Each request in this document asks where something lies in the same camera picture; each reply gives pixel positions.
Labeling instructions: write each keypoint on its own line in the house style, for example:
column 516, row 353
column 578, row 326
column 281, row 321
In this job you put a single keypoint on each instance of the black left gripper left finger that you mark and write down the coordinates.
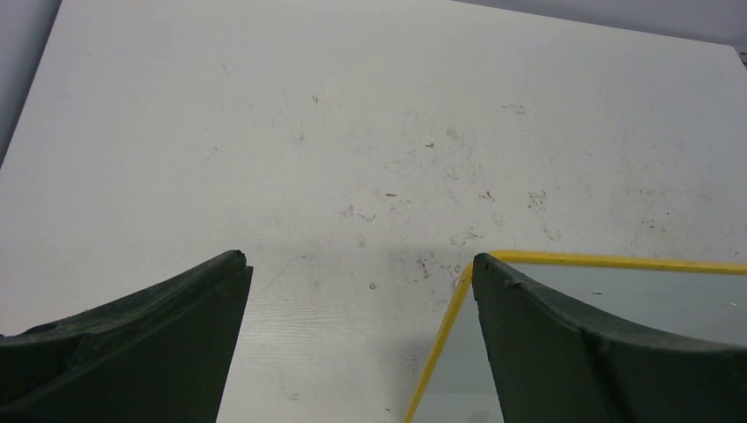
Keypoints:
column 161, row 354

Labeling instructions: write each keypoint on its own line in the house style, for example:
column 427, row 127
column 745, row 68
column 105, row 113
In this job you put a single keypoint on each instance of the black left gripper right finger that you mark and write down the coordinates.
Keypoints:
column 556, row 359

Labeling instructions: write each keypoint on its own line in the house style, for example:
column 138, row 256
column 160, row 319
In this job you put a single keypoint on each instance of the yellow framed small whiteboard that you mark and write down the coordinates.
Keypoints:
column 693, row 299

